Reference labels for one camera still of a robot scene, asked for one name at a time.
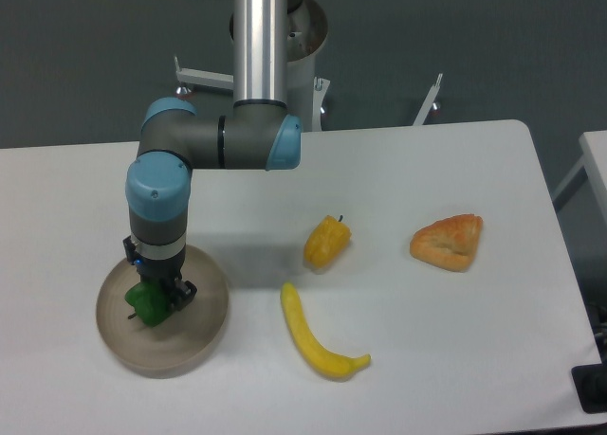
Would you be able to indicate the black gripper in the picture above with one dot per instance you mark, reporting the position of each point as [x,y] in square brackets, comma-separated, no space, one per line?
[162,262]

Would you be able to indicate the green bell pepper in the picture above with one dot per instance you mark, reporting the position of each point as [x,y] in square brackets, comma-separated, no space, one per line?
[149,302]

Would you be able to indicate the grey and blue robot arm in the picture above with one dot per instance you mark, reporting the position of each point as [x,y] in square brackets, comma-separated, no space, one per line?
[260,134]

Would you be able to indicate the beige round plate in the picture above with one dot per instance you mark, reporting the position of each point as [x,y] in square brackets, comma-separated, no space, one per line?
[179,343]

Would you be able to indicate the yellow bell pepper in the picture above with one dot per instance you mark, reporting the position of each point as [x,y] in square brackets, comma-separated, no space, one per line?
[326,242]

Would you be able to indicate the yellow banana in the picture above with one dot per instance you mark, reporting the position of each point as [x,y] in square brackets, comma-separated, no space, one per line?
[324,362]

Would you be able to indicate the orange pastry bread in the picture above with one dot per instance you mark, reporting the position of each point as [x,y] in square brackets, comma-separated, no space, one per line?
[450,244]

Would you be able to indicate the black device at table edge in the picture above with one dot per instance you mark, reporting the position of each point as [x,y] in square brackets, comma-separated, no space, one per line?
[590,384]

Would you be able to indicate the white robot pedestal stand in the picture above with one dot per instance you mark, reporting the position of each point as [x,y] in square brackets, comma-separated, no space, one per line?
[308,30]

